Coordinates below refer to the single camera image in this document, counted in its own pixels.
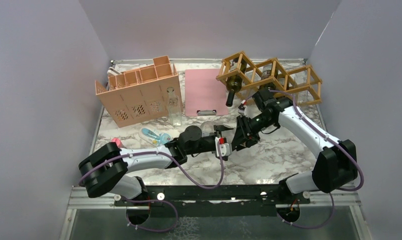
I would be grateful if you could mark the white item behind basket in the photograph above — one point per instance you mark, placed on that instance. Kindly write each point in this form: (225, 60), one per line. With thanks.
(112, 72)

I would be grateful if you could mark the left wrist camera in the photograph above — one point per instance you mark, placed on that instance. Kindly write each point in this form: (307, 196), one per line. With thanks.
(223, 149)

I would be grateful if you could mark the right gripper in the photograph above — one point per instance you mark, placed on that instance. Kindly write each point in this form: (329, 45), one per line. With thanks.
(245, 136)

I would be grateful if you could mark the pink clipboard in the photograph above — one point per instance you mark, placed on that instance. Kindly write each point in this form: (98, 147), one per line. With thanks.
(204, 93)

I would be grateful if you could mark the large clear glass jar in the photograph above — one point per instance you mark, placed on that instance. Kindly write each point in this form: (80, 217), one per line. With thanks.
(208, 128)

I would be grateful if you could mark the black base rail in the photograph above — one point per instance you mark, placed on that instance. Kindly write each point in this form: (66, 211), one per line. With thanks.
(224, 201)

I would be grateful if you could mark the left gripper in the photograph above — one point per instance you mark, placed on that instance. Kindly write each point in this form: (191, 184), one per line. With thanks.
(218, 130)

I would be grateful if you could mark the dark bottle black cap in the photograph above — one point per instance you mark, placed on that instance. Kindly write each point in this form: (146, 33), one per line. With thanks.
(233, 86)

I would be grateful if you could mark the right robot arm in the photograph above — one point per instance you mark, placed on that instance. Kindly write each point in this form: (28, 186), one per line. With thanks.
(336, 160)

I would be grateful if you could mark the clear glass bottle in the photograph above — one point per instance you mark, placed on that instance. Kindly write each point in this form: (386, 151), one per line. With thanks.
(174, 107)

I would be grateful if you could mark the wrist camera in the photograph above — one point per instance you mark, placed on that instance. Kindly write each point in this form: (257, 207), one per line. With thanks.
(242, 107)
(223, 149)

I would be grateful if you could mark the peach plastic organizer basket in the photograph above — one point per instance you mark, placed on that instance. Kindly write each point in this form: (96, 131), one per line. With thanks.
(140, 95)

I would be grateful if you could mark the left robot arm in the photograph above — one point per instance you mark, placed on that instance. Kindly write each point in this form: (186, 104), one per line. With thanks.
(105, 170)

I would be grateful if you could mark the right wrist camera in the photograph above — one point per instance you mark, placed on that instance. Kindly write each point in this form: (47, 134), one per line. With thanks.
(242, 107)

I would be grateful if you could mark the pink capped small bottle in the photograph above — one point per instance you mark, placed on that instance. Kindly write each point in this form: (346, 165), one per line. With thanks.
(118, 142)

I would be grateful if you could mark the light blue toy package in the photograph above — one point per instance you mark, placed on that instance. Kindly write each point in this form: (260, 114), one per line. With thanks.
(154, 137)

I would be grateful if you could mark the wooden wine rack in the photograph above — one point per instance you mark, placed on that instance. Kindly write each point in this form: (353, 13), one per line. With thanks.
(302, 82)

